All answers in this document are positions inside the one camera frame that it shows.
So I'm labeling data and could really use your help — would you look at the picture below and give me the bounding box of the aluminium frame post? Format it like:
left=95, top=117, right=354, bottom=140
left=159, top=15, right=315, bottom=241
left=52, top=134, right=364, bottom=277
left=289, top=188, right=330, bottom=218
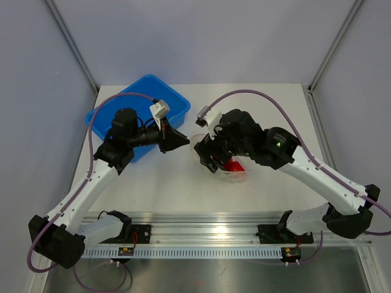
left=43, top=0, right=100, bottom=96
left=308, top=0, right=365, bottom=94

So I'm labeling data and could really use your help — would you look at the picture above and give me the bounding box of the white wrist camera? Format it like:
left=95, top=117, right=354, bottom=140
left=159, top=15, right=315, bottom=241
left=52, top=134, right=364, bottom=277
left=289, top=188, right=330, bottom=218
left=195, top=106, right=222, bottom=140
left=149, top=100, right=170, bottom=130

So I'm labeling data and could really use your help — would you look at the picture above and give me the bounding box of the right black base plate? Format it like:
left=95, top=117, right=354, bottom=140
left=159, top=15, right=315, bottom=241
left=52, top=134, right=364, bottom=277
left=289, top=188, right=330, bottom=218
left=256, top=224, right=314, bottom=244

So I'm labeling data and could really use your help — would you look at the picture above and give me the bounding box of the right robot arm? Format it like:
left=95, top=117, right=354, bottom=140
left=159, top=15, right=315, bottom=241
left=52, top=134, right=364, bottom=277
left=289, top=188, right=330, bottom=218
left=194, top=109, right=380, bottom=243

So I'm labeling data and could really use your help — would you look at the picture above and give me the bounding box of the white slotted cable duct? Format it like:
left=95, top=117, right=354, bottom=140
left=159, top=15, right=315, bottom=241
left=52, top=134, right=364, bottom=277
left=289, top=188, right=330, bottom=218
left=82, top=246, right=282, bottom=259

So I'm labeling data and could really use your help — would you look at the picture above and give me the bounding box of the right aluminium frame post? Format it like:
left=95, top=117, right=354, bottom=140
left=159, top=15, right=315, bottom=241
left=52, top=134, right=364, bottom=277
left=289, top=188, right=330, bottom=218
left=308, top=0, right=365, bottom=94

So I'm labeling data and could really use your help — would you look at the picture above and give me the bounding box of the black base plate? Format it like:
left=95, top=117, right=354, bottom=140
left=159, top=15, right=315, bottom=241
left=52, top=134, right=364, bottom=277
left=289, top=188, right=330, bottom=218
left=256, top=224, right=314, bottom=244
left=101, top=224, right=152, bottom=244

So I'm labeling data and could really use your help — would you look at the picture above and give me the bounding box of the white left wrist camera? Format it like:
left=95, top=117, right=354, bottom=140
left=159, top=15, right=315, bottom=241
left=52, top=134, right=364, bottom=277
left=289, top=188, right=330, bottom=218
left=149, top=100, right=170, bottom=130

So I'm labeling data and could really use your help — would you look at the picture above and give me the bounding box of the clear pink-dotted zip bag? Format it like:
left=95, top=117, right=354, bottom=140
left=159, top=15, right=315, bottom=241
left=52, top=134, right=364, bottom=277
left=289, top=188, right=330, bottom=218
left=189, top=134, right=251, bottom=183

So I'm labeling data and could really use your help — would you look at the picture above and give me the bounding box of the blue plastic bin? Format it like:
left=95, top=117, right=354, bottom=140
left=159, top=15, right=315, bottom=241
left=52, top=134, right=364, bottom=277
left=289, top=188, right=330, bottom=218
left=85, top=74, right=192, bottom=164

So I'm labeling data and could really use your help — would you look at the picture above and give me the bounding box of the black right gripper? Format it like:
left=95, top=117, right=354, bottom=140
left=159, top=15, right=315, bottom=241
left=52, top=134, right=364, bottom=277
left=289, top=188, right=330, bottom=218
left=195, top=125, right=252, bottom=173

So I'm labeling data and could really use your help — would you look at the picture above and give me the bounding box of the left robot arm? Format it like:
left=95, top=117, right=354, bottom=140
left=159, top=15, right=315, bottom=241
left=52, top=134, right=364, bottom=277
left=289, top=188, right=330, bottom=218
left=27, top=108, right=190, bottom=269

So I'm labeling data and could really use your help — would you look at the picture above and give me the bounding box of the left aluminium frame post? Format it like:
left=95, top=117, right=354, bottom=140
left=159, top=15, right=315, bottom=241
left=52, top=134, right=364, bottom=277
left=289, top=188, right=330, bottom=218
left=43, top=0, right=100, bottom=96

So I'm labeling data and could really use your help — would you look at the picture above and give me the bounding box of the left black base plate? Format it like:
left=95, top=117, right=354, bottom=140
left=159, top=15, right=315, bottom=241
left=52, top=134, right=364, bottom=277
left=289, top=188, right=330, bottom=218
left=101, top=224, right=152, bottom=244

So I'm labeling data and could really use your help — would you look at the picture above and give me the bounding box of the red apple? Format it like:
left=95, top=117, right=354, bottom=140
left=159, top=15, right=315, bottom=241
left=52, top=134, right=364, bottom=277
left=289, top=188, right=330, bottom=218
left=222, top=158, right=246, bottom=172

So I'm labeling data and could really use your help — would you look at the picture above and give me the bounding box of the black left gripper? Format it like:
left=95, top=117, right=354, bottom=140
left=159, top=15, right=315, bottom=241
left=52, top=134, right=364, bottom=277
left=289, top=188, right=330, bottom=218
left=128, top=115, right=189, bottom=154

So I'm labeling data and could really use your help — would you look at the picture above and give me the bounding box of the right side aluminium rail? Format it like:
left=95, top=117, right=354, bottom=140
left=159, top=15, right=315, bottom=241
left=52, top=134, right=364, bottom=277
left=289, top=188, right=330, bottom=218
left=304, top=87, right=336, bottom=168

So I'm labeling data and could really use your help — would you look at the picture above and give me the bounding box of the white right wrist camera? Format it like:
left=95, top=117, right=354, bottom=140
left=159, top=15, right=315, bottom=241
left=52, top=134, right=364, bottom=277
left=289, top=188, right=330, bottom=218
left=195, top=106, right=222, bottom=140

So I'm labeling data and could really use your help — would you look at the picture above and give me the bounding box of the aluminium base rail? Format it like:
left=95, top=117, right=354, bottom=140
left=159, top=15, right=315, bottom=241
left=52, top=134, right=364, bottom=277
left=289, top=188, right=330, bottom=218
left=82, top=211, right=373, bottom=247

